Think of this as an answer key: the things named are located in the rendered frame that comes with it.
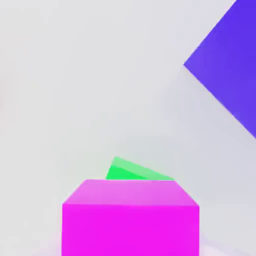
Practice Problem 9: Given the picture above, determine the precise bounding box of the large purple box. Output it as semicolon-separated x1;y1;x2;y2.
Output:
183;0;256;140

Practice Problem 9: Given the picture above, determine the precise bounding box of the small green cube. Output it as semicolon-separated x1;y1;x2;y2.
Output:
105;156;175;181

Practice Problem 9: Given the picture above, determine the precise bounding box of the small magenta cube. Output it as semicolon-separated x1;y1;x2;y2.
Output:
61;178;200;256

